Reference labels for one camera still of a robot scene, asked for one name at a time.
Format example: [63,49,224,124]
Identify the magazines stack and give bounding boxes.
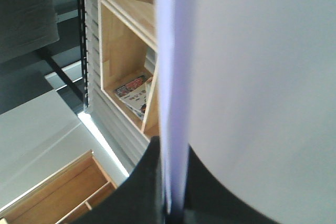
[114,75,153,121]

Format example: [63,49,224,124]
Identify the wooden shelf unit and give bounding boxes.
[98,0,160,138]

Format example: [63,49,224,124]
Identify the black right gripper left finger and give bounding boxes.
[72,136,165,224]

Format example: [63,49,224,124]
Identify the white paper sheets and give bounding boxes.
[155,0,335,223]

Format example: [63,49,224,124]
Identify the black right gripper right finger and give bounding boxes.
[183,147,276,223]

